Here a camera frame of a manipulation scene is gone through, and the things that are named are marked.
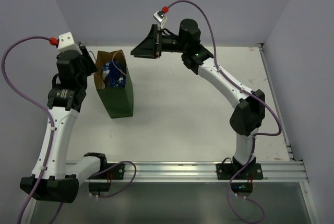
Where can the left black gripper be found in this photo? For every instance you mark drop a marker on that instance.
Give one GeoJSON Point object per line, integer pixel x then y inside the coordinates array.
{"type": "Point", "coordinates": [88, 58]}

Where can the green paper bag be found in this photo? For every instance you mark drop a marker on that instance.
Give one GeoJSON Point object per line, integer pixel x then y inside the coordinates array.
{"type": "Point", "coordinates": [118, 102]}

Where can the blue snack packet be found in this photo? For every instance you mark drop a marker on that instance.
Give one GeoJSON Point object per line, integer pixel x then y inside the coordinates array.
{"type": "Point", "coordinates": [114, 74]}

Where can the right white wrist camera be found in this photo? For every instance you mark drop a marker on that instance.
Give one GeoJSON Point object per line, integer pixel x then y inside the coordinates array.
{"type": "Point", "coordinates": [160, 16]}

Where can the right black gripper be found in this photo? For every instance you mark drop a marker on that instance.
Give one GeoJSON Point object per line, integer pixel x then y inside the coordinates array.
{"type": "Point", "coordinates": [159, 42]}

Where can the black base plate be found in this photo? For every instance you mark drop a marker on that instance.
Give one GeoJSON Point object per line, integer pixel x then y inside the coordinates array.
{"type": "Point", "coordinates": [242, 184]}
{"type": "Point", "coordinates": [101, 182]}

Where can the aluminium mounting rail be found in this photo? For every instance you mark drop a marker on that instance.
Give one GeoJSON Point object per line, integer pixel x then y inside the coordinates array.
{"type": "Point", "coordinates": [193, 172]}

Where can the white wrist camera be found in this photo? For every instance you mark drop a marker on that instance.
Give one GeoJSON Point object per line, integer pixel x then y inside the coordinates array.
{"type": "Point", "coordinates": [160, 16]}
{"type": "Point", "coordinates": [67, 42]}

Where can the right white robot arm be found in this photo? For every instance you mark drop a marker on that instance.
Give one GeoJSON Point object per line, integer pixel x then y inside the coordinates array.
{"type": "Point", "coordinates": [248, 112]}

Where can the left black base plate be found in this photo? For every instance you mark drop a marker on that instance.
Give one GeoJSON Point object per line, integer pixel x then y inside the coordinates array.
{"type": "Point", "coordinates": [101, 182]}

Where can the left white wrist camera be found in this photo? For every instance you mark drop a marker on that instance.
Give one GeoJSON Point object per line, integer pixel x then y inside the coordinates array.
{"type": "Point", "coordinates": [67, 42]}

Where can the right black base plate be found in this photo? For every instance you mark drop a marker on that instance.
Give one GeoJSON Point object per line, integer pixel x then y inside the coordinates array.
{"type": "Point", "coordinates": [242, 184]}

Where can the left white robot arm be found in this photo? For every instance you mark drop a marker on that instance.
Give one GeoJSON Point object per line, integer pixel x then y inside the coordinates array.
{"type": "Point", "coordinates": [50, 180]}

